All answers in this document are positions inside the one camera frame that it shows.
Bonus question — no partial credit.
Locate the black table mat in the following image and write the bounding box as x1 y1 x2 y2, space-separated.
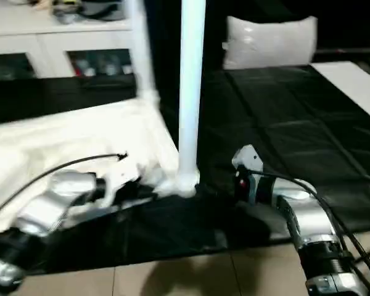
0 64 370 275

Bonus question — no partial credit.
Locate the white plastic table top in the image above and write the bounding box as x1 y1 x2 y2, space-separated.
0 92 201 247

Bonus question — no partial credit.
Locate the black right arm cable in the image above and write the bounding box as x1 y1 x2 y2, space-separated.
249 171 370 291

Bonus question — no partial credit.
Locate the white flat board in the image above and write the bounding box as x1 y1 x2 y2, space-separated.
310 61 370 128

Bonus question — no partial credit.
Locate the black box with gold label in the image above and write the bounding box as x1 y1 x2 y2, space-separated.
143 0 232 72

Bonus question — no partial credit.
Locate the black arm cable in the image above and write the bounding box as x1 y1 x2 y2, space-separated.
249 171 370 291
0 151 130 223

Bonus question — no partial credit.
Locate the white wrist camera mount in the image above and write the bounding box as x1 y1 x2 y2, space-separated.
101 157 143 208
231 144 265 205

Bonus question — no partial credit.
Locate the white plastic table leg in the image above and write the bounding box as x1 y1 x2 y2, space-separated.
175 0 207 194
128 0 162 106

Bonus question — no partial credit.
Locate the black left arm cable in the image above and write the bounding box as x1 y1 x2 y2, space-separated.
0 151 130 223

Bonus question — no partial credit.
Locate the white glass-door cabinet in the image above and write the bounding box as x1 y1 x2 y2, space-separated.
0 10 137 80

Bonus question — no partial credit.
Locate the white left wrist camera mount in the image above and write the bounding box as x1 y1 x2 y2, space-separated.
101 157 143 208

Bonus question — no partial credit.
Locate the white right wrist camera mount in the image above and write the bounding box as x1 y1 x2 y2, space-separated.
231 144 265 205

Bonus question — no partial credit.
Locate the grey cushion with metal fittings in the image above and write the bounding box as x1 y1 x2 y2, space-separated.
222 15 319 71

